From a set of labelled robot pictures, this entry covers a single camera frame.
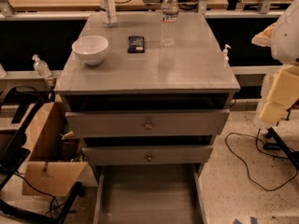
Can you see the clear water bottle white cap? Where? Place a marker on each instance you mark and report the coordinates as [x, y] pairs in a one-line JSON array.
[[169, 18]]

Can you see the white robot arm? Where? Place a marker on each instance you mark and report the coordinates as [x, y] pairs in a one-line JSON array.
[[280, 90]]

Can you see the grey drawer cabinet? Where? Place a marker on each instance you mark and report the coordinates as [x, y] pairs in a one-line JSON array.
[[191, 75]]

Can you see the grey top drawer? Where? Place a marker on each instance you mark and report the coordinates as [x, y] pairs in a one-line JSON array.
[[131, 124]]

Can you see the grey middle drawer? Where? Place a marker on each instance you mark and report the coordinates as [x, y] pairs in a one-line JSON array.
[[146, 155]]

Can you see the white pump dispenser bottle right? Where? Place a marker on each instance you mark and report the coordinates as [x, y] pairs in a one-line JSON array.
[[225, 54]]

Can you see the grey open bottom drawer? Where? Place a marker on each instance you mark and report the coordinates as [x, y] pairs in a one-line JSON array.
[[148, 194]]

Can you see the clear labelled water bottle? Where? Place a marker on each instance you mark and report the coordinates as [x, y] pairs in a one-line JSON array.
[[109, 14]]

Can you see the clear pump dispenser bottle left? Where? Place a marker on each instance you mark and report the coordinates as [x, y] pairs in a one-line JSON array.
[[41, 67]]

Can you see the dark blue snack packet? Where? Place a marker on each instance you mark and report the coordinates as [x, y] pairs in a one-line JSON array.
[[136, 44]]

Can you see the white ceramic bowl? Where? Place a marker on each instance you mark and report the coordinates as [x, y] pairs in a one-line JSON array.
[[91, 49]]

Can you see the open cardboard box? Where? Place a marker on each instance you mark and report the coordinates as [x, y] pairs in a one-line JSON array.
[[46, 170]]

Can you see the black stand base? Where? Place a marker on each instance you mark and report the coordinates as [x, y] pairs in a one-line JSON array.
[[278, 144]]

